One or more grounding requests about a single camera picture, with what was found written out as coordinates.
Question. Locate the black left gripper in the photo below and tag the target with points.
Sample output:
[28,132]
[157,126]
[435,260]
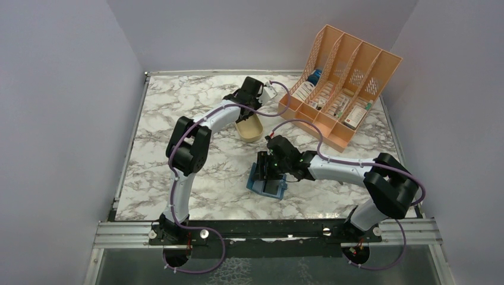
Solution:
[257,104]

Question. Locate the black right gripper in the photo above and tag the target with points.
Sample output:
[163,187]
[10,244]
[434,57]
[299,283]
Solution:
[261,168]

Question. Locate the blue card holder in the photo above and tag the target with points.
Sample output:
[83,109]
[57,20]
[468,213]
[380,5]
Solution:
[256,185]

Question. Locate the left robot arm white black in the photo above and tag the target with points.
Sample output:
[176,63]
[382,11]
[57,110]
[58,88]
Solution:
[188,148]

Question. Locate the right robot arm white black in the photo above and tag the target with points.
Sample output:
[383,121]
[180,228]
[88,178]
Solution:
[391,187]

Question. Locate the beige oval tray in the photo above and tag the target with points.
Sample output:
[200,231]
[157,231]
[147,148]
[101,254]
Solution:
[250,129]

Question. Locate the white box in organizer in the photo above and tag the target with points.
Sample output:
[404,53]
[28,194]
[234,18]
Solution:
[303,92]

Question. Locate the blue bottle in organizer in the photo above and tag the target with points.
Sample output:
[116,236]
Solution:
[314,77]

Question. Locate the small items in organizer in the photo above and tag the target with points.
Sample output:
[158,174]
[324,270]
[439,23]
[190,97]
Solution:
[318,104]

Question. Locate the orange file organizer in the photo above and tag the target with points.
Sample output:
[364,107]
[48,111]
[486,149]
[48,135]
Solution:
[354,73]

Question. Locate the red white medicine box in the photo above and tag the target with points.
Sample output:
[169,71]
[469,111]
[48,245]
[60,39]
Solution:
[355,117]

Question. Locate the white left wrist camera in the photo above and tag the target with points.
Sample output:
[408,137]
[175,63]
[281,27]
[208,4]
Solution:
[270,92]

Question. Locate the black mounting rail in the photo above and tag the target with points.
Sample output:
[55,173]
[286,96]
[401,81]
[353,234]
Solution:
[212,239]

